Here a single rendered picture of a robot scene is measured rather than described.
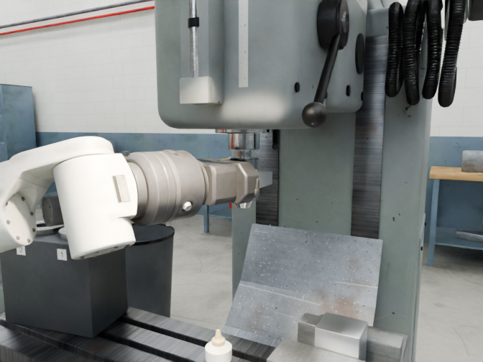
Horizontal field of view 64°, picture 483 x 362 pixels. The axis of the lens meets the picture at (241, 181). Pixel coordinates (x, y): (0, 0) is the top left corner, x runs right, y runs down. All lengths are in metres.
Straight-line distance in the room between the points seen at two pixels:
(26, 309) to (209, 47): 0.68
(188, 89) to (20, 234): 0.24
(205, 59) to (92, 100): 6.60
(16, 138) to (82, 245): 7.40
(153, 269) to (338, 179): 1.75
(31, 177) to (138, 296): 2.11
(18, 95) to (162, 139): 2.92
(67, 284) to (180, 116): 0.45
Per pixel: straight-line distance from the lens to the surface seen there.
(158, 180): 0.43
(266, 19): 0.47
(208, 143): 5.54
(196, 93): 0.46
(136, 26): 6.48
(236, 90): 0.48
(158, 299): 2.59
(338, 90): 0.63
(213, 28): 0.47
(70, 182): 0.42
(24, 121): 7.89
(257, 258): 0.98
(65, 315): 0.88
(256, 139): 0.56
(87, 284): 0.81
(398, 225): 0.91
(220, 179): 0.49
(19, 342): 0.90
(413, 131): 0.88
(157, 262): 2.48
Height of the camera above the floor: 1.31
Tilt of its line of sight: 8 degrees down
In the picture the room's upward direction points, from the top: straight up
